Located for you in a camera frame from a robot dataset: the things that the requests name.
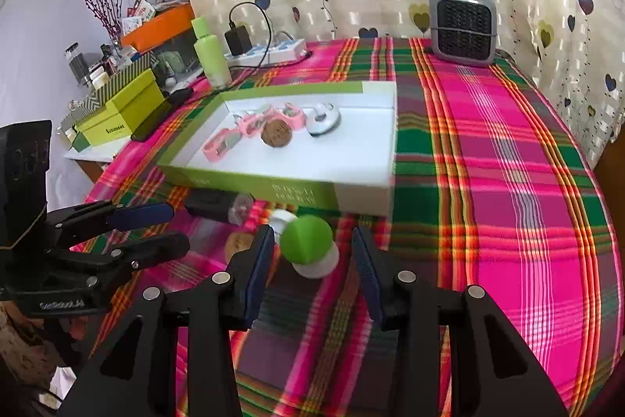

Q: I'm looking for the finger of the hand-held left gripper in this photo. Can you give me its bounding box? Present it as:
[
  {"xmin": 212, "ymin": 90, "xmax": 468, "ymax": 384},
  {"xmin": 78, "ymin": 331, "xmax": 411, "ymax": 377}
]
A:
[
  {"xmin": 49, "ymin": 231, "xmax": 191, "ymax": 288},
  {"xmin": 46, "ymin": 200, "xmax": 175, "ymax": 247}
]

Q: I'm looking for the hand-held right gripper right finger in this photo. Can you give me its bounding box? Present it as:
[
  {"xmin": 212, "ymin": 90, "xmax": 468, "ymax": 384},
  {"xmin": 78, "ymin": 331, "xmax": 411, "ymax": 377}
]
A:
[{"xmin": 352, "ymin": 226, "xmax": 570, "ymax": 417}]

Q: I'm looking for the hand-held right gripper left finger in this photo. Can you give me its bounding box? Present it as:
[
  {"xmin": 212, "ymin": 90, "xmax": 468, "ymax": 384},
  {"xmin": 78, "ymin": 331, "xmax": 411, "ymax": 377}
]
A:
[{"xmin": 56, "ymin": 224, "xmax": 277, "ymax": 417}]

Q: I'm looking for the green mushroom-shaped hook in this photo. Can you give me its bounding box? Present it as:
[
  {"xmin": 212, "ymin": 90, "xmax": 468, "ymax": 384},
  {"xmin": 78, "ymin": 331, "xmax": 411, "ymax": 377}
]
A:
[{"xmin": 279, "ymin": 216, "xmax": 340, "ymax": 279}]

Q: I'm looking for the black device with clear cap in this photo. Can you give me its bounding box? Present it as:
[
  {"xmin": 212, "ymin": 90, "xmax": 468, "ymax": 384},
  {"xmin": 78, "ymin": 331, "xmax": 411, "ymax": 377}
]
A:
[{"xmin": 184, "ymin": 188, "xmax": 255, "ymax": 226}]

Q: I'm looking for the pink and grey clip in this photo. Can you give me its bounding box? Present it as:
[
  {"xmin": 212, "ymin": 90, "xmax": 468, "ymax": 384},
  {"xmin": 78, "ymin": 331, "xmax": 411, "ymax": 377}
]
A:
[
  {"xmin": 271, "ymin": 102, "xmax": 306, "ymax": 129},
  {"xmin": 204, "ymin": 128, "xmax": 243, "ymax": 162},
  {"xmin": 234, "ymin": 107, "xmax": 273, "ymax": 138}
]

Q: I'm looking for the green and white cardboard tray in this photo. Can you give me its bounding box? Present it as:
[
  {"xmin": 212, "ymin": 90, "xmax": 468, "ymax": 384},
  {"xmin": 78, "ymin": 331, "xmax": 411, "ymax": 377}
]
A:
[{"xmin": 156, "ymin": 80, "xmax": 397, "ymax": 218}]

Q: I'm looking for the brown walnut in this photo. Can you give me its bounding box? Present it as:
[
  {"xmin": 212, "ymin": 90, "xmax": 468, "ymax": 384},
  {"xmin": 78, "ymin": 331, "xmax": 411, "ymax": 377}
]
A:
[
  {"xmin": 260, "ymin": 118, "xmax": 294, "ymax": 149},
  {"xmin": 225, "ymin": 231, "xmax": 255, "ymax": 259}
]

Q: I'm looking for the grey mushroom-shaped hook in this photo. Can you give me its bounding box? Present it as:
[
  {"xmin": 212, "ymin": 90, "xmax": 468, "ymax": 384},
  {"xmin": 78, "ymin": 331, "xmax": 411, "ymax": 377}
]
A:
[{"xmin": 305, "ymin": 102, "xmax": 341, "ymax": 137}]

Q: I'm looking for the small white jar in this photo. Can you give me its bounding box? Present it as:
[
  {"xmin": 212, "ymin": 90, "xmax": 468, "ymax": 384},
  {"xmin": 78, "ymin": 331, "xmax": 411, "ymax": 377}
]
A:
[{"xmin": 268, "ymin": 209, "xmax": 296, "ymax": 237}]

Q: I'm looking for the white side shelf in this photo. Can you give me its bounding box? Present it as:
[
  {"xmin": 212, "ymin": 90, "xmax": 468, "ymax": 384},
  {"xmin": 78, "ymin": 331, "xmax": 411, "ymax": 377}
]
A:
[{"xmin": 63, "ymin": 142, "xmax": 118, "ymax": 165}]

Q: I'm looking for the black smartphone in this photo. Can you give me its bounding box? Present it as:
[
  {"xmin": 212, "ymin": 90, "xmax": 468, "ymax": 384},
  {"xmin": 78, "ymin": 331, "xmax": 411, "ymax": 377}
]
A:
[{"xmin": 131, "ymin": 87, "xmax": 195, "ymax": 143}]

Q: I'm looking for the yellow-green shoebox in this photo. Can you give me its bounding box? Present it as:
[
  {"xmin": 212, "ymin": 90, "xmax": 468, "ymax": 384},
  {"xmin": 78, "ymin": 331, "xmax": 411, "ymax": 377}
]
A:
[{"xmin": 75, "ymin": 69, "xmax": 171, "ymax": 149}]

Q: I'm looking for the glass jar with black lid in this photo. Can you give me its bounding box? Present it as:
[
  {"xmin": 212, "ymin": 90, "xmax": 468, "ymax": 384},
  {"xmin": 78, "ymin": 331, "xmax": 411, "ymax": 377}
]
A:
[{"xmin": 65, "ymin": 42, "xmax": 91, "ymax": 83}]

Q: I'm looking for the zigzag striped box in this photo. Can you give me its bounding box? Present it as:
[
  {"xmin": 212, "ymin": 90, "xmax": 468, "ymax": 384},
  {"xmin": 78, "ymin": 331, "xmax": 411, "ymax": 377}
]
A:
[{"xmin": 61, "ymin": 53, "xmax": 159, "ymax": 132}]

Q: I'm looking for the plaid tablecloth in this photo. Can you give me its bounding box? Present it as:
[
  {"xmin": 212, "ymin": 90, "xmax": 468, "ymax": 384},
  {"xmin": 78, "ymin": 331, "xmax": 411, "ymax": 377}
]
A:
[{"xmin": 71, "ymin": 37, "xmax": 618, "ymax": 417}]

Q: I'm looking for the green lotion bottle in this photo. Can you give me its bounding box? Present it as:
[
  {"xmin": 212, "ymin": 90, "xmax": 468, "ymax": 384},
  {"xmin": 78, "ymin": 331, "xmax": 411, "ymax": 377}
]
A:
[{"xmin": 190, "ymin": 16, "xmax": 232, "ymax": 88}]

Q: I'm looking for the orange box lid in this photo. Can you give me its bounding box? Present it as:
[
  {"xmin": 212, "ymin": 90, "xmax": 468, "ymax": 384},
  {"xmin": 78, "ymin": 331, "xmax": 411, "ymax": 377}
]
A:
[{"xmin": 120, "ymin": 3, "xmax": 195, "ymax": 52}]

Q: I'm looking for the black charger plug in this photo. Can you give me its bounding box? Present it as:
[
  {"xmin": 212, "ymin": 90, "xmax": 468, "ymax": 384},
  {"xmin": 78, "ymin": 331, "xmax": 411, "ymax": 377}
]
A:
[{"xmin": 225, "ymin": 22, "xmax": 253, "ymax": 56}]

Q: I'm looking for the white power strip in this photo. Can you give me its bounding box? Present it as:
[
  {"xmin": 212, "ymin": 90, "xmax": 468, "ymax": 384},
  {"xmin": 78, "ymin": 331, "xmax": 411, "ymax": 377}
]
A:
[{"xmin": 227, "ymin": 38, "xmax": 308, "ymax": 67}]

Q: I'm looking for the brown wooden headboard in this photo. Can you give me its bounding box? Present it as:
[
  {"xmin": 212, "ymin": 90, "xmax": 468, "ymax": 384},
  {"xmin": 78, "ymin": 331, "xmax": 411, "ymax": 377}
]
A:
[{"xmin": 593, "ymin": 124, "xmax": 625, "ymax": 213}]

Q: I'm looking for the grey desktop heater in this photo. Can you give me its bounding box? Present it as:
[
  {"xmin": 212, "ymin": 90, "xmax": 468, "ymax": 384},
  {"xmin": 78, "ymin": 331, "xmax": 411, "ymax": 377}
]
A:
[{"xmin": 429, "ymin": 0, "xmax": 498, "ymax": 67}]

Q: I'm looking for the black cable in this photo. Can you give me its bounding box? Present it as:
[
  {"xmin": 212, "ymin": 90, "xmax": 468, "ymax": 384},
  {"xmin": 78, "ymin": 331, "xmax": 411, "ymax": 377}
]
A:
[{"xmin": 229, "ymin": 2, "xmax": 313, "ymax": 66}]

